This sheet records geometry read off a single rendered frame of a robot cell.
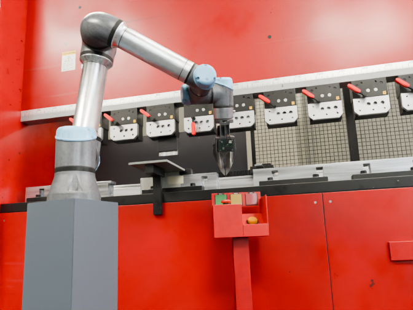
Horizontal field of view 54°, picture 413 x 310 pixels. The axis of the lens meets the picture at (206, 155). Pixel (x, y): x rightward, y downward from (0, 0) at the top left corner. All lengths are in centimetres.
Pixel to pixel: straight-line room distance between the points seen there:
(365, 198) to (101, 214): 106
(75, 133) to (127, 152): 149
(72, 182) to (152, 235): 75
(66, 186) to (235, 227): 63
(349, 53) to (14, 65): 177
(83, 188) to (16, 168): 125
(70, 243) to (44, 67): 154
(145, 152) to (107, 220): 147
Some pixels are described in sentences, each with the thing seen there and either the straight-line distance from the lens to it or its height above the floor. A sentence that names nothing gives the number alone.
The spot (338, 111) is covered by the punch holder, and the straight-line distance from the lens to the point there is 193.
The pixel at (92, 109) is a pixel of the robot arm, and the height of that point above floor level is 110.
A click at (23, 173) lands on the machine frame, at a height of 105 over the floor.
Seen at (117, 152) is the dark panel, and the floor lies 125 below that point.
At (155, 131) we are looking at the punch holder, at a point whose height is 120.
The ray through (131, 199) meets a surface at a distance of 192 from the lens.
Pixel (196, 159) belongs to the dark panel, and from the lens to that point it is 252.
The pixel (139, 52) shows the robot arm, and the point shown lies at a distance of 136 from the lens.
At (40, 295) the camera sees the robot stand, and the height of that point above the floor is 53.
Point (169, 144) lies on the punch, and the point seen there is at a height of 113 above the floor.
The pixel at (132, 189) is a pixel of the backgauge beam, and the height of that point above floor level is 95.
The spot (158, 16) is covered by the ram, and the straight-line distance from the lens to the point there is 229.
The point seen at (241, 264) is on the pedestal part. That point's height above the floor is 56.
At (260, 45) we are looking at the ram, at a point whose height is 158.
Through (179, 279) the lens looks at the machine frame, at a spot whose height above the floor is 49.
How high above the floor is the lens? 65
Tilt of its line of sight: 12 degrees up
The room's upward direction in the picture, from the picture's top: 2 degrees counter-clockwise
